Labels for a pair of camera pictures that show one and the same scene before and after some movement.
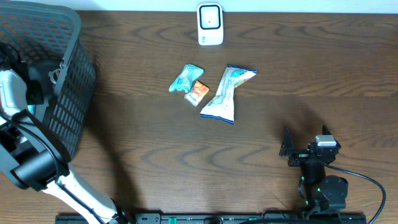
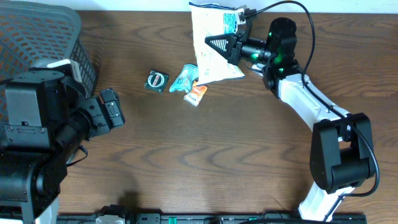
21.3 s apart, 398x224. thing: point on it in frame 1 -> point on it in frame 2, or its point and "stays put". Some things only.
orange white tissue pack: x=197 y=94 stays put
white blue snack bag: x=221 y=105 -> x=209 y=20
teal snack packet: x=189 y=74 stays put
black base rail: x=177 y=218 stays put
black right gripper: x=287 y=149 -> x=231 y=49
